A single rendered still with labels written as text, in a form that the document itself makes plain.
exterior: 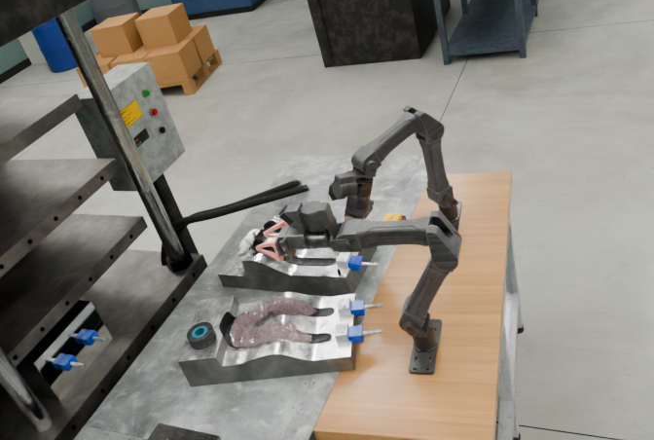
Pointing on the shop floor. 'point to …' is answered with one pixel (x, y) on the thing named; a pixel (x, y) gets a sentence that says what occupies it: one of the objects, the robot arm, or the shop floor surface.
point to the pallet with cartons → (158, 46)
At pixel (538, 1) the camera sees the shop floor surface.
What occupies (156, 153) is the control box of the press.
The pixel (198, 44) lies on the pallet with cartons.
